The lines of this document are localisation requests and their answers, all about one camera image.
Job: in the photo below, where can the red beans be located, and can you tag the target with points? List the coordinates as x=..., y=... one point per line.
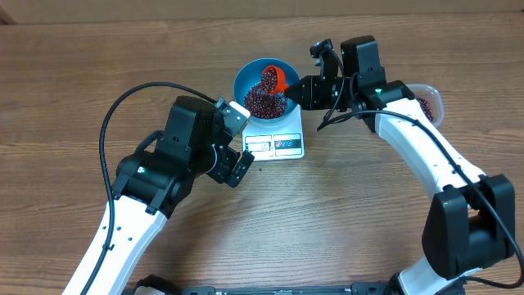
x=264, y=106

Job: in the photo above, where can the white digital kitchen scale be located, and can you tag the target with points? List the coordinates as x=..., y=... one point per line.
x=275, y=139

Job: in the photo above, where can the red measuring scoop blue handle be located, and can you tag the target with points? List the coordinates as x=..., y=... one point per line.
x=273, y=80

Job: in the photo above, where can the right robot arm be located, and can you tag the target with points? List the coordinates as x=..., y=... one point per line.
x=471, y=222

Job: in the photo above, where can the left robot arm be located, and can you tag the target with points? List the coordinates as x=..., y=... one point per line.
x=152, y=181

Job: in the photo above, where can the clear plastic container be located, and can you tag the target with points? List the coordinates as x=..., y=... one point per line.
x=430, y=101

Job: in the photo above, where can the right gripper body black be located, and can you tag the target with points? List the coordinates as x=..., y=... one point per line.
x=318, y=93

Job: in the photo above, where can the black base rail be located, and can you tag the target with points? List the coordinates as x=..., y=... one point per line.
x=154, y=285

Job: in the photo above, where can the blue bowl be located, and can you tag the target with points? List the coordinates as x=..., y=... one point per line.
x=250, y=75

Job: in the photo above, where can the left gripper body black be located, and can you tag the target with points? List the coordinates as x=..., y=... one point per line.
x=228, y=169

